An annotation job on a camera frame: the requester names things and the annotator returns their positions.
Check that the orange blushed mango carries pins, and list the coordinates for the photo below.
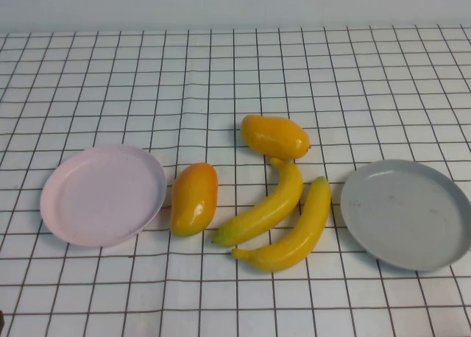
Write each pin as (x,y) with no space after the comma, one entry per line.
(193,201)

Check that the pink round plate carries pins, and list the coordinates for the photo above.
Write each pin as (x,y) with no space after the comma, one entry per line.
(103,197)

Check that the white checked tablecloth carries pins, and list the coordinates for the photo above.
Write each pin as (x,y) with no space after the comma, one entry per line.
(235,76)

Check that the grey round plate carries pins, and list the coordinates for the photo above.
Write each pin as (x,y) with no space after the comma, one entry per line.
(404,215)

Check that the yellow banana green tip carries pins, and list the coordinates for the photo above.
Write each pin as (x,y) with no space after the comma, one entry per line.
(272,204)
(305,234)

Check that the small dark object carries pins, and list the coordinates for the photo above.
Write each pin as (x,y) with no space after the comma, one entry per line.
(1,319)

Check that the yellow mango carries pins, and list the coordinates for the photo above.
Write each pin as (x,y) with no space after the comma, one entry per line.
(274,136)

